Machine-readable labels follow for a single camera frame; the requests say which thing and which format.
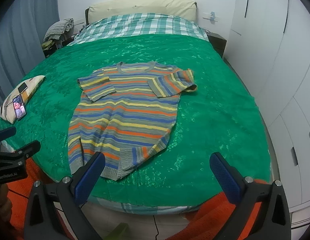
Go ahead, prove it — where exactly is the striped knit sweater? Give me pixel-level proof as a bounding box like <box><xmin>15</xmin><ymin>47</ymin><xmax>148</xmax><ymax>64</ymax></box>
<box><xmin>67</xmin><ymin>62</ymin><xmax>197</xmax><ymax>181</ymax></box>

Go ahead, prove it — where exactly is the striped small pillow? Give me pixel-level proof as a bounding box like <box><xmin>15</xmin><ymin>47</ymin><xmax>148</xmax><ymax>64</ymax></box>
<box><xmin>0</xmin><ymin>75</ymin><xmax>45</xmax><ymax>124</ymax></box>

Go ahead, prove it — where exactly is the smartphone with lit screen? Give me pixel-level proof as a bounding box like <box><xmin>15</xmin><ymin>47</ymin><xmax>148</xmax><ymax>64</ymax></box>
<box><xmin>13</xmin><ymin>94</ymin><xmax>26</xmax><ymax>120</ymax></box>

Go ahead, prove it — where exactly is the dark smartphone on pillow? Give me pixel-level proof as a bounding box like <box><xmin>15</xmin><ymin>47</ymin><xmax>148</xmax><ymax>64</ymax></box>
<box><xmin>18</xmin><ymin>82</ymin><xmax>28</xmax><ymax>94</ymax></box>

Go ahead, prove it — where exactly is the orange blanket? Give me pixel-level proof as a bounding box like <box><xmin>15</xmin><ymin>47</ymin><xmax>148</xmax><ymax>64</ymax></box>
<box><xmin>4</xmin><ymin>154</ymin><xmax>269</xmax><ymax>240</ymax></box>

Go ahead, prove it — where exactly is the olive green cloth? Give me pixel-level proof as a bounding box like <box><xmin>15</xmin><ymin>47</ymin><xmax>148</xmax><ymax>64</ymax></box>
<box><xmin>41</xmin><ymin>40</ymin><xmax>55</xmax><ymax>51</ymax></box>

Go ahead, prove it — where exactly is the blue grey curtain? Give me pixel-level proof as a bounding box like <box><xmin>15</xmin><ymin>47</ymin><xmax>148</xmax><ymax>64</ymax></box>
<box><xmin>0</xmin><ymin>0</ymin><xmax>59</xmax><ymax>106</ymax></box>

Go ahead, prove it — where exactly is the grey checked cloth pile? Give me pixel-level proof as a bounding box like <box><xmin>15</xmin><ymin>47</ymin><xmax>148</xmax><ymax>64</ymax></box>
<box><xmin>43</xmin><ymin>18</ymin><xmax>74</xmax><ymax>42</ymax></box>

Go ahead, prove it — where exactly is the green white plaid sheet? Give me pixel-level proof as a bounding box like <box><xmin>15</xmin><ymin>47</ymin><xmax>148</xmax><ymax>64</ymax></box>
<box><xmin>69</xmin><ymin>13</ymin><xmax>208</xmax><ymax>46</ymax></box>

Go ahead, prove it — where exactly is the white wardrobe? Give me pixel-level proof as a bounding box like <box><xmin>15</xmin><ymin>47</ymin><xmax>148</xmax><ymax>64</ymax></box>
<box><xmin>225</xmin><ymin>0</ymin><xmax>310</xmax><ymax>229</ymax></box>

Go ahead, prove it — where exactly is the dark wooden nightstand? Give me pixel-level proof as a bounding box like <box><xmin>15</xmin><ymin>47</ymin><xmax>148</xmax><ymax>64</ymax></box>
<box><xmin>205</xmin><ymin>30</ymin><xmax>227</xmax><ymax>58</ymax></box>

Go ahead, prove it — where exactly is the cream padded headboard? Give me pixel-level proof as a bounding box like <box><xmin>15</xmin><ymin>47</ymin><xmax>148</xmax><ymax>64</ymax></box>
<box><xmin>85</xmin><ymin>0</ymin><xmax>197</xmax><ymax>25</ymax></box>

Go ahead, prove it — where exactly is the wall socket with blue plug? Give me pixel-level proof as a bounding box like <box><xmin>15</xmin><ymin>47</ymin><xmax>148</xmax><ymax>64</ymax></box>
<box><xmin>202</xmin><ymin>11</ymin><xmax>218</xmax><ymax>24</ymax></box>

